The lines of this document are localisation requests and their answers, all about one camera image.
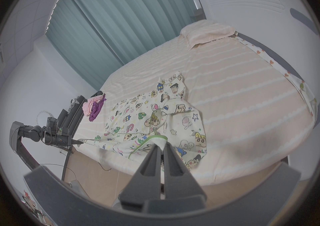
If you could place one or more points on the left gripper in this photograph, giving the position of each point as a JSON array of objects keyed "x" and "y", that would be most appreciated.
[{"x": 62, "y": 140}]

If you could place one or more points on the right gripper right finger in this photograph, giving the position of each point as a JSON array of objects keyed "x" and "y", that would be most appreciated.
[{"x": 177, "y": 185}]

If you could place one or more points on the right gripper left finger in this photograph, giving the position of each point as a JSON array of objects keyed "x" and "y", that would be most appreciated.
[{"x": 147, "y": 185}]

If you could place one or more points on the white printed pyjama top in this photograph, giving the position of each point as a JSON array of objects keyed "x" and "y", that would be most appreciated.
[{"x": 180, "y": 125}]

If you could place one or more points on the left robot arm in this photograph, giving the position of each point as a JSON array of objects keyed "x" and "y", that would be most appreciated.
[{"x": 22, "y": 132}]

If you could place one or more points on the bed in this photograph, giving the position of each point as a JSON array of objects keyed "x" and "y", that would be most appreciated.
[{"x": 250, "y": 95}]

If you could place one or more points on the black chest of drawers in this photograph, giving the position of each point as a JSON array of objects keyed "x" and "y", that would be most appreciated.
[{"x": 73, "y": 120}]

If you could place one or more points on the pink garment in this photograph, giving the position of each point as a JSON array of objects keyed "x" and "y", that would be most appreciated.
[{"x": 87, "y": 107}]

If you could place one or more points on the round white mirror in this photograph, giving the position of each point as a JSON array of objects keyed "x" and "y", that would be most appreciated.
[{"x": 46, "y": 117}]

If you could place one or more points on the black garment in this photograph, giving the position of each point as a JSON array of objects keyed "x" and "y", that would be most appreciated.
[{"x": 97, "y": 93}]

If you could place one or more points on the blue-green curtain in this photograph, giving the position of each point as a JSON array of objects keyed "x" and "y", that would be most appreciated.
[{"x": 120, "y": 25}]

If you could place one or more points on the cream pillow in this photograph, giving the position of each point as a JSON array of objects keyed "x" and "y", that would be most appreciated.
[{"x": 207, "y": 33}]

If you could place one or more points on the grey bedside table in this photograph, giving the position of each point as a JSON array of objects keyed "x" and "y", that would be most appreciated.
[{"x": 198, "y": 15}]

